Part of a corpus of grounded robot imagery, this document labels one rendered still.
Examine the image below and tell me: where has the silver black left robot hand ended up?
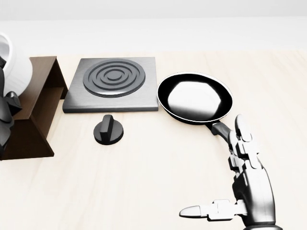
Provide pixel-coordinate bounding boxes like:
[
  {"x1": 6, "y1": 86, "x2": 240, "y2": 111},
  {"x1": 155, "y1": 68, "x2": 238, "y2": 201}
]
[{"x1": 0, "y1": 56, "x2": 23, "y2": 159}]

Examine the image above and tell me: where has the flat dark stove plate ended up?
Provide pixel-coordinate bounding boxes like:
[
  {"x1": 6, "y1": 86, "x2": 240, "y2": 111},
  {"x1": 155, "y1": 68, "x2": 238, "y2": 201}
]
[{"x1": 62, "y1": 57, "x2": 159, "y2": 114}]

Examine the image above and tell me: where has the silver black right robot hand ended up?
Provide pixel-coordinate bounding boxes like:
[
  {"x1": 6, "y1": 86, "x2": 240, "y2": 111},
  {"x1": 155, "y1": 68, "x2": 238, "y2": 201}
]
[{"x1": 179, "y1": 114, "x2": 277, "y2": 226}]

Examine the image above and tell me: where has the round black knob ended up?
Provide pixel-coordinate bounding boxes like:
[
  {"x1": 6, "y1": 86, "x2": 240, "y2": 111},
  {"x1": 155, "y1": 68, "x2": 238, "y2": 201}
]
[{"x1": 93, "y1": 114, "x2": 125, "y2": 146}]

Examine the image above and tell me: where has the brown wooden cabinet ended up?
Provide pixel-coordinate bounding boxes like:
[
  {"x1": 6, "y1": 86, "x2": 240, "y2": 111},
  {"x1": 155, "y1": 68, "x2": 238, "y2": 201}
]
[{"x1": 0, "y1": 56, "x2": 71, "y2": 161}]

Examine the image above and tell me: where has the black frying pan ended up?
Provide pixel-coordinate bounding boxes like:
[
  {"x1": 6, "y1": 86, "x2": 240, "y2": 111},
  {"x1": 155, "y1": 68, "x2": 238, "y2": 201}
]
[{"x1": 156, "y1": 71, "x2": 234, "y2": 145}]

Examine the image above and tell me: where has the white bowl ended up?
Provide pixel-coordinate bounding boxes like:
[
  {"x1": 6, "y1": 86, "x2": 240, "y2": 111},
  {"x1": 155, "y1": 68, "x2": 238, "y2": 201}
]
[{"x1": 0, "y1": 32, "x2": 34, "y2": 97}]

